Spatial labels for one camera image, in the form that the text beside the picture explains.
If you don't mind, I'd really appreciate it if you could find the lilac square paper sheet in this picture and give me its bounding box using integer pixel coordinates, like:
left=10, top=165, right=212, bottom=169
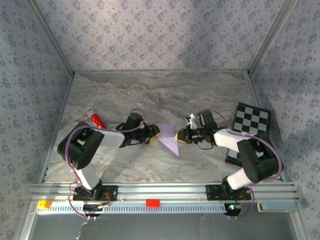
left=156, top=123, right=180, bottom=158

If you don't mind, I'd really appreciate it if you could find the black grey checkerboard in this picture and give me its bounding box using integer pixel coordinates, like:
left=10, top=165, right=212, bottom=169
left=224, top=101, right=273, bottom=167

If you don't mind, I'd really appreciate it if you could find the red block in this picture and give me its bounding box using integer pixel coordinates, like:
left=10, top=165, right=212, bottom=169
left=145, top=198, right=161, bottom=208

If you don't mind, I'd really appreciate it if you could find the black electronics board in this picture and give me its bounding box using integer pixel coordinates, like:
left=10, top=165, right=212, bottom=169
left=82, top=202, right=112, bottom=218
left=223, top=202, right=245, bottom=219

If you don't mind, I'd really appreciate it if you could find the grey metal panel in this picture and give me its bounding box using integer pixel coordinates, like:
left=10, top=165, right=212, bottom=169
left=31, top=212, right=300, bottom=240

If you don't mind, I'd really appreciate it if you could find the grey blue flat box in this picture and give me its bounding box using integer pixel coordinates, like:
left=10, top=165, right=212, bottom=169
left=256, top=201, right=298, bottom=213

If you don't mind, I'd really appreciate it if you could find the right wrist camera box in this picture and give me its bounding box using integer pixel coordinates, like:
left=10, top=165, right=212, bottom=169
left=185, top=113, right=199, bottom=131

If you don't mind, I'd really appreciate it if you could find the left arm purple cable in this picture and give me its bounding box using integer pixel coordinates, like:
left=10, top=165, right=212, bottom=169
left=65, top=108, right=146, bottom=221

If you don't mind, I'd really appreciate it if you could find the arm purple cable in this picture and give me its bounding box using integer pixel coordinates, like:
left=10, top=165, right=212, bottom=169
left=65, top=108, right=146, bottom=221
left=191, top=109, right=284, bottom=221

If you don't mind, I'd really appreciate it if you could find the aluminium mounting rail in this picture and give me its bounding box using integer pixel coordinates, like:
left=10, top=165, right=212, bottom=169
left=27, top=181, right=301, bottom=204

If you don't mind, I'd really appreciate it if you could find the aluminium side rail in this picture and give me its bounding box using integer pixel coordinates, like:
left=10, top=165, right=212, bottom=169
left=246, top=71, right=287, bottom=183
left=38, top=73, right=76, bottom=185

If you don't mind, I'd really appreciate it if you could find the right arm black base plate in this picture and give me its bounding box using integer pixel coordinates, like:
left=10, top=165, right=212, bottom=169
left=205, top=184, right=252, bottom=202

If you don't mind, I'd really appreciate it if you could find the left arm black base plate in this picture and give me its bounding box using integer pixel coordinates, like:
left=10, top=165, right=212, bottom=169
left=72, top=184, right=119, bottom=202

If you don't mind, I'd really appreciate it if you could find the white slotted cable duct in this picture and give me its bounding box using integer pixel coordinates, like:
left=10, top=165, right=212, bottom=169
left=36, top=201, right=228, bottom=215

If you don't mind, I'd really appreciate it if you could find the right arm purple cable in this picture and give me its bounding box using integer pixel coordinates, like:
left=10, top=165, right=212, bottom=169
left=191, top=109, right=284, bottom=221

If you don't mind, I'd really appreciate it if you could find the aluminium frame post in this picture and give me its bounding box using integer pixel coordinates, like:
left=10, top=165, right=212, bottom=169
left=247, top=0, right=301, bottom=76
left=26, top=0, right=76, bottom=77

